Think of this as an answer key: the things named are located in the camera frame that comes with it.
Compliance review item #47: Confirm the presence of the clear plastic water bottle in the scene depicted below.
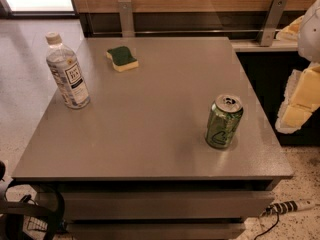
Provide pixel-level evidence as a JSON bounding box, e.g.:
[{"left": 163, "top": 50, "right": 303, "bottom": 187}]
[{"left": 46, "top": 32, "right": 90, "bottom": 109}]

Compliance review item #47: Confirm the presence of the black cable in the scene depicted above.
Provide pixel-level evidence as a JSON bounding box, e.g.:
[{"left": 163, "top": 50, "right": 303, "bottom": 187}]
[{"left": 253, "top": 210, "right": 280, "bottom": 240}]

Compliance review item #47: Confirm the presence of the right metal bracket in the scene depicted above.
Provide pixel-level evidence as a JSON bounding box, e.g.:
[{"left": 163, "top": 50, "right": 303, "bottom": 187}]
[{"left": 257, "top": 0, "right": 288, "bottom": 47}]

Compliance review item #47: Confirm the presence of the green and yellow sponge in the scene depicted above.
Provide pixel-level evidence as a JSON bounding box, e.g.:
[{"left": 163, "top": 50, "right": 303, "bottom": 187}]
[{"left": 106, "top": 46, "right": 139, "bottom": 72}]

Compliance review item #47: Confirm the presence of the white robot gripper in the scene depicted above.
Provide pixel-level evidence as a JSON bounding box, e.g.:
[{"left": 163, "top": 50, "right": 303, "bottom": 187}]
[{"left": 275, "top": 0, "right": 320, "bottom": 134}]

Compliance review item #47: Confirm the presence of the green soda can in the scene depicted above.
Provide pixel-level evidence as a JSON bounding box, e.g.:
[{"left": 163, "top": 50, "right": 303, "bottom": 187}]
[{"left": 205, "top": 94, "right": 244, "bottom": 149}]

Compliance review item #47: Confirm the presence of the grey drawer cabinet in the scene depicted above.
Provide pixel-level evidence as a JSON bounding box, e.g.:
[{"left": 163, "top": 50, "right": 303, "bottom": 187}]
[{"left": 13, "top": 38, "right": 293, "bottom": 240}]

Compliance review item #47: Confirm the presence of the left metal bracket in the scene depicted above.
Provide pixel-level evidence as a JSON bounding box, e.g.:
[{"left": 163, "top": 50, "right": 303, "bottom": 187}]
[{"left": 118, "top": 0, "right": 135, "bottom": 37}]

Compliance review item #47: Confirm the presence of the black chair frame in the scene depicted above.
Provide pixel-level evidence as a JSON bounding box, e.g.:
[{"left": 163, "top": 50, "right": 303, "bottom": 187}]
[{"left": 0, "top": 161, "right": 65, "bottom": 240}]

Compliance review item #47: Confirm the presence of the white power strip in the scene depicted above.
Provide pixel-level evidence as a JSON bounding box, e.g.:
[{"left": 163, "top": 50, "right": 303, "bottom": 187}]
[{"left": 261, "top": 199, "right": 316, "bottom": 217}]

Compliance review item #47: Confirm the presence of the metal bracket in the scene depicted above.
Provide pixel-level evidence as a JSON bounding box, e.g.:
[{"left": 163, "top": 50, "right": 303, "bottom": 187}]
[
  {"left": 257, "top": 0, "right": 288, "bottom": 47},
  {"left": 118, "top": 0, "right": 135, "bottom": 37}
]

